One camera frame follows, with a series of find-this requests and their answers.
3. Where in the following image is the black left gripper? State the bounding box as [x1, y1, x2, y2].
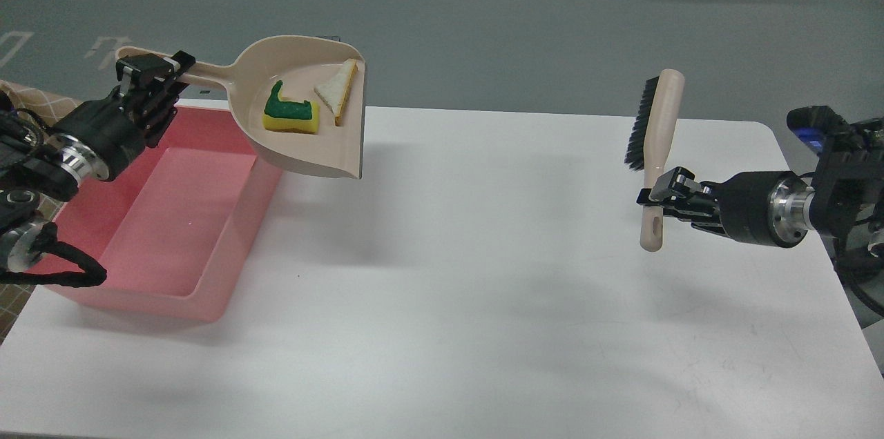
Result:
[52, 51, 196, 182]

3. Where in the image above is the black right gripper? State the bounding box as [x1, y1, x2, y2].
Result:
[637, 166, 815, 249]

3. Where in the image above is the beige hand brush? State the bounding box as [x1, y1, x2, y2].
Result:
[624, 68, 685, 253]

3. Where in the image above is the yellow green sponge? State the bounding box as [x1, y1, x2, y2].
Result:
[262, 80, 320, 135]

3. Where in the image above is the beige plastic dustpan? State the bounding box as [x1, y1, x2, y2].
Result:
[115, 35, 367, 180]

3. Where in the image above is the triangular bread slice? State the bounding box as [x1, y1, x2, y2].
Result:
[314, 59, 358, 126]

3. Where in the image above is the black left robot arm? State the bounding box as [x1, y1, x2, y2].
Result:
[2, 51, 196, 288]

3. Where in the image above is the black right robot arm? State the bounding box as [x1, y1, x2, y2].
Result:
[637, 106, 882, 314]

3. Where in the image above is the pink plastic bin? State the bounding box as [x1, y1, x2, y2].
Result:
[48, 108, 281, 322]

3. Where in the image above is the beige checkered cloth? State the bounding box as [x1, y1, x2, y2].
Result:
[1, 80, 79, 342]

